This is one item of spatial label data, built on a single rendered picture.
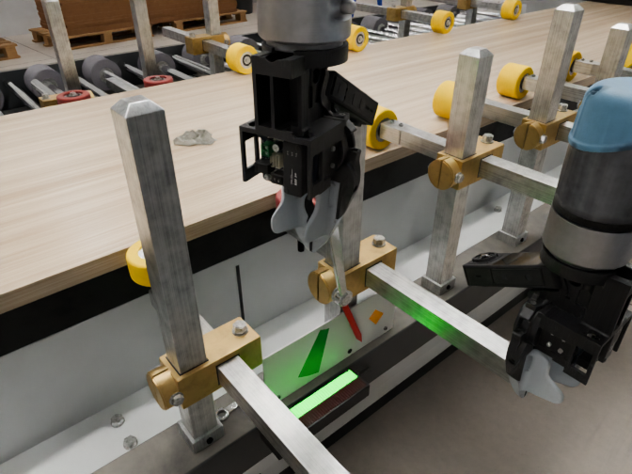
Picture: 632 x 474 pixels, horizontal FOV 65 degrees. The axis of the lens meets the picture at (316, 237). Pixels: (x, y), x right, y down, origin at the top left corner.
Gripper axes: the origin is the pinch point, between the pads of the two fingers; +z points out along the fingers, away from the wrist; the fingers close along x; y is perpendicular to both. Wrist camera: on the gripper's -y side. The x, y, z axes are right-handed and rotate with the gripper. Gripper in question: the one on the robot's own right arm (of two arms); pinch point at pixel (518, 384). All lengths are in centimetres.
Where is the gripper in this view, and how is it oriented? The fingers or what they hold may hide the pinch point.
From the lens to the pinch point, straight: 65.7
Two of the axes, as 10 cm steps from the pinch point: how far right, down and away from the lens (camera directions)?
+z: 0.1, 8.4, 5.4
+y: 6.4, 4.1, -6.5
